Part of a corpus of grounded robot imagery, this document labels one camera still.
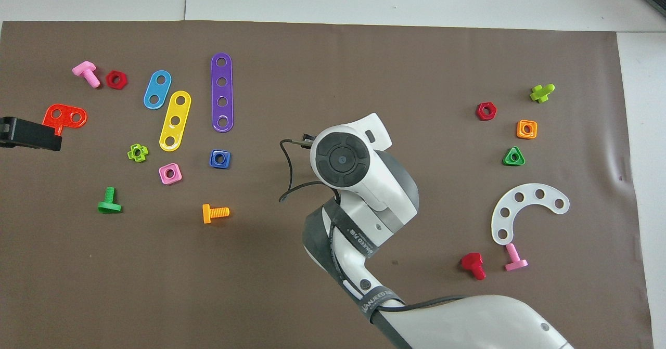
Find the yellow three-hole plate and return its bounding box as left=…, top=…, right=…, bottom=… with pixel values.
left=159, top=91, right=192, bottom=152

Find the lime green plastic screw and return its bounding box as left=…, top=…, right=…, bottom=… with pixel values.
left=530, top=83, right=556, bottom=104

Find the white curved holed plate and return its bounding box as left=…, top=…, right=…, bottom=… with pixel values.
left=491, top=183, right=570, bottom=246

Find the brown table mat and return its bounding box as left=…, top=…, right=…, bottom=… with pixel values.
left=0, top=20, right=654, bottom=349

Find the blue two-hole plate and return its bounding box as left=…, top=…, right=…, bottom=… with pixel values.
left=143, top=70, right=172, bottom=110

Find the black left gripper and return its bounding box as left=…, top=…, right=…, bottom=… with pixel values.
left=0, top=116, right=62, bottom=151

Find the red plastic screw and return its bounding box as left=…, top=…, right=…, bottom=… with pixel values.
left=461, top=253, right=486, bottom=280

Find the pink square nut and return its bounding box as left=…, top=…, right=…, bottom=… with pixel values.
left=159, top=163, right=183, bottom=185

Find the pink plastic screw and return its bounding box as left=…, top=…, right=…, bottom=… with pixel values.
left=505, top=243, right=529, bottom=272
left=72, top=61, right=101, bottom=88

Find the orange heart-shaped holed plate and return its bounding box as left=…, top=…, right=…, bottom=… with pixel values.
left=42, top=104, right=88, bottom=137

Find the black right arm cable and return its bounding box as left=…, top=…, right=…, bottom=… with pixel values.
left=279, top=138, right=340, bottom=204

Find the dark green plastic screw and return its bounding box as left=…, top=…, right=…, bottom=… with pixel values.
left=97, top=186, right=122, bottom=214

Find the purple four-hole plate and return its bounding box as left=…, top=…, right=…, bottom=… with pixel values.
left=211, top=53, right=235, bottom=133

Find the orange plastic screw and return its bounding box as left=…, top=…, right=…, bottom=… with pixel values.
left=202, top=204, right=230, bottom=224

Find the blue square nut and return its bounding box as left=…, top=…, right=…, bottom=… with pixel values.
left=209, top=149, right=232, bottom=170

